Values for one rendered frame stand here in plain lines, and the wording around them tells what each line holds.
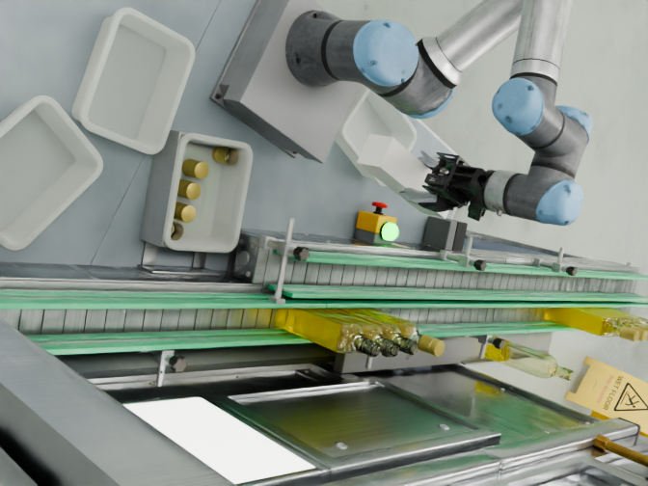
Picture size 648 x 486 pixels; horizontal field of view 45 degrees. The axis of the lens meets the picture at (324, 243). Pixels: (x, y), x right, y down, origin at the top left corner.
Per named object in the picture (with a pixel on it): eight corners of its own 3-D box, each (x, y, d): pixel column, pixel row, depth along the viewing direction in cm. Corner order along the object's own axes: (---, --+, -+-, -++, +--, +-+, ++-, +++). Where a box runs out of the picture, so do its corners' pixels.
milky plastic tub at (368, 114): (360, 185, 193) (385, 191, 187) (312, 127, 179) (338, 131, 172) (394, 132, 198) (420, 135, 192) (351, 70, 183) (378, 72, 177)
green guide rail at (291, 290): (266, 288, 159) (291, 298, 154) (267, 283, 159) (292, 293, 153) (634, 295, 282) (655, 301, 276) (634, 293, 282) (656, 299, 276)
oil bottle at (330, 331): (274, 325, 163) (344, 357, 148) (279, 300, 163) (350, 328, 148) (293, 325, 167) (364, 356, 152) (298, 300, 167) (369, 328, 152)
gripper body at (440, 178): (434, 149, 142) (489, 158, 133) (457, 171, 148) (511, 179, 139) (418, 187, 141) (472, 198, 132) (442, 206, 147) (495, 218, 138)
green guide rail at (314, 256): (273, 253, 158) (298, 261, 153) (274, 248, 158) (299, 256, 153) (638, 276, 281) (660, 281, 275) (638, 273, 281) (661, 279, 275)
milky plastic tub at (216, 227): (139, 240, 151) (163, 249, 145) (157, 126, 149) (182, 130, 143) (211, 245, 164) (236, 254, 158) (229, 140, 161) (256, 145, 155)
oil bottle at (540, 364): (481, 357, 221) (563, 388, 203) (484, 337, 220) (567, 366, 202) (493, 354, 225) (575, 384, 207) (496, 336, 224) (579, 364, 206)
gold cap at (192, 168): (182, 157, 153) (196, 160, 149) (198, 159, 155) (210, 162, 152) (180, 175, 153) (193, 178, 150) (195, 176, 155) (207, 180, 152)
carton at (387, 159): (369, 133, 147) (392, 137, 143) (434, 187, 163) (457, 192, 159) (356, 162, 146) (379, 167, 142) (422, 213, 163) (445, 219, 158)
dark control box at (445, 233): (420, 243, 212) (445, 250, 206) (426, 215, 212) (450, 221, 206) (439, 245, 218) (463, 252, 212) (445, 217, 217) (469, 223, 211)
